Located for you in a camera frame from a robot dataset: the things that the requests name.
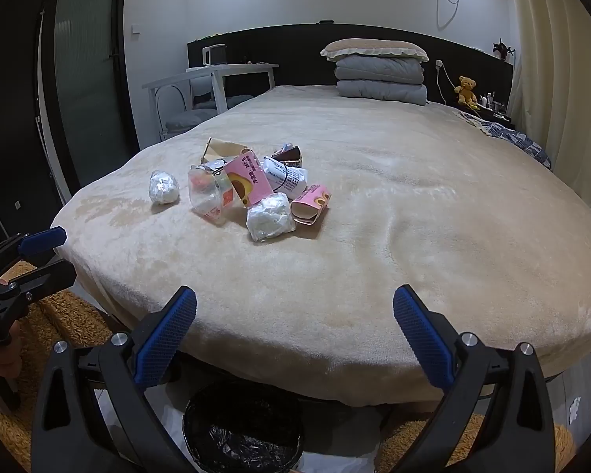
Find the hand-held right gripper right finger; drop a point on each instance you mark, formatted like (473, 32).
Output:
(423, 340)

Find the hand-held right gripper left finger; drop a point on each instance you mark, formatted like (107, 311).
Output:
(165, 340)

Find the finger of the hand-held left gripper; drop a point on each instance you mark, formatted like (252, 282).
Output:
(49, 276)
(44, 239)

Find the black lined trash bin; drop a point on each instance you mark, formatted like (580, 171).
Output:
(244, 428)

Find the white paper ball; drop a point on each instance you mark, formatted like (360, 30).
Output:
(163, 188)

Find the white plastic bag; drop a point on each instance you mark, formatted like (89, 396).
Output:
(271, 217)

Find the small pink box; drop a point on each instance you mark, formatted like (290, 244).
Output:
(309, 204)

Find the pink avocado print carton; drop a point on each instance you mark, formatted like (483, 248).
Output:
(248, 182)

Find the brown paper bag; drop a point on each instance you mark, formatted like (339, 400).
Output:
(224, 149)

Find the white printed plastic wrapper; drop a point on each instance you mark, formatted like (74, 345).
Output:
(285, 178)

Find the dark brown snack box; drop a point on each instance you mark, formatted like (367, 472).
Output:
(289, 153)

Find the person's left hand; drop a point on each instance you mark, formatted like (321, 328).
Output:
(5, 362)

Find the white tablecloth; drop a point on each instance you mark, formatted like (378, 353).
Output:
(374, 256)

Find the person's right fleece-clad leg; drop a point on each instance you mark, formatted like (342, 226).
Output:
(416, 438)

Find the black wardrobe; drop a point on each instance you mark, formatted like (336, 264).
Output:
(10, 108)

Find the frosted glass door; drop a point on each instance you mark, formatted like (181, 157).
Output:
(91, 69)

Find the white chair with grey cushion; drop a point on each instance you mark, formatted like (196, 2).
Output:
(202, 92)

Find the blue patterned cloth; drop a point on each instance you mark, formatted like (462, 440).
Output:
(517, 140)

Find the dark nightstand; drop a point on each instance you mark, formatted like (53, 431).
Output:
(495, 117)

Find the group of small bottles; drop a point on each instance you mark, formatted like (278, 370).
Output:
(490, 102)

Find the grey box appliance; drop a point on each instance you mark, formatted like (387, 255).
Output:
(214, 54)

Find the brown teddy bear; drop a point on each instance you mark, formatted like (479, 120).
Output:
(466, 89)

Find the white desk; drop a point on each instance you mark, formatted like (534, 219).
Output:
(236, 68)

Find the folded grey quilt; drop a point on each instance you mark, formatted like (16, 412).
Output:
(379, 81)

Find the cream curtain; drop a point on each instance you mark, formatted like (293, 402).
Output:
(561, 83)

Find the beige frilled pillow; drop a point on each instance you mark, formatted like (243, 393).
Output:
(374, 49)

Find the dark ornament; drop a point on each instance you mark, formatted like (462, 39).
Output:
(502, 48)

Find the black headboard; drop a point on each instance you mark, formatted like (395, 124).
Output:
(285, 44)

